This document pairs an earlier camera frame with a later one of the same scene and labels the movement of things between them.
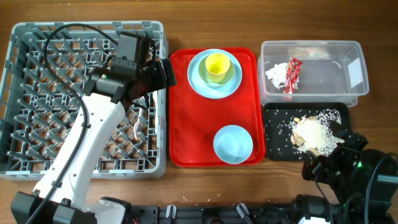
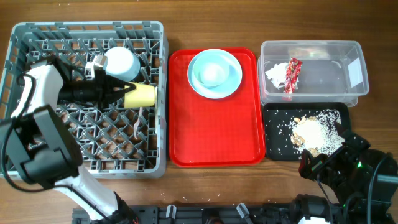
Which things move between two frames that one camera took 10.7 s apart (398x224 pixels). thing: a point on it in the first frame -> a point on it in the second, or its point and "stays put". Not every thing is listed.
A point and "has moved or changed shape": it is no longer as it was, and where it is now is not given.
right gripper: [352, 153] stays put
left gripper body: [153, 78] -> [90, 90]
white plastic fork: [142, 100] stays put
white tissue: [278, 74] stays put
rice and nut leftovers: [313, 133] stays put
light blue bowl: [232, 144] has moved or changed shape
